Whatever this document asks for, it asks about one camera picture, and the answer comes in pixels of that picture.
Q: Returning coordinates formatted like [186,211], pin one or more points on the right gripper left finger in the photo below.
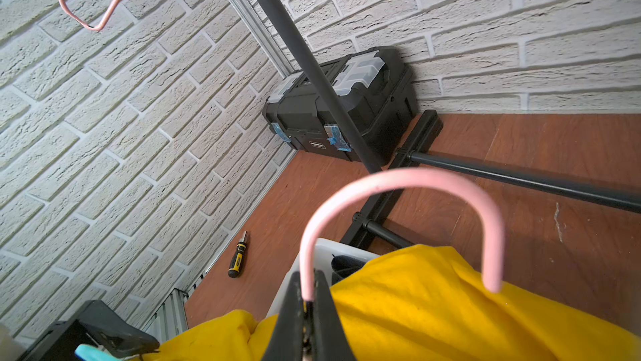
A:
[287,340]

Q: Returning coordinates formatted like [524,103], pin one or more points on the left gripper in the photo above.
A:
[94,323]

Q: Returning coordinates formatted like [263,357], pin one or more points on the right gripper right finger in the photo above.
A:
[327,337]

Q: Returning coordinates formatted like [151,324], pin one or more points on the teal clothespin yellow shirt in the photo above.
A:
[87,352]

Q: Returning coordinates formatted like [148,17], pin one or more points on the yellow t-shirt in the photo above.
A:
[428,303]

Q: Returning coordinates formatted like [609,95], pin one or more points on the black t-shirt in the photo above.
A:
[344,266]

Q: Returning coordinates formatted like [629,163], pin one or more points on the yellow black screwdriver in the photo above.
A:
[237,262]

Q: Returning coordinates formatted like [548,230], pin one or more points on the black toolbox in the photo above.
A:
[375,89]

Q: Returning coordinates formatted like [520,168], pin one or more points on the black clothes rack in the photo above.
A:
[412,167]

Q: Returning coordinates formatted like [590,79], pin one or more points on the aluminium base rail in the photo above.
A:
[169,320]

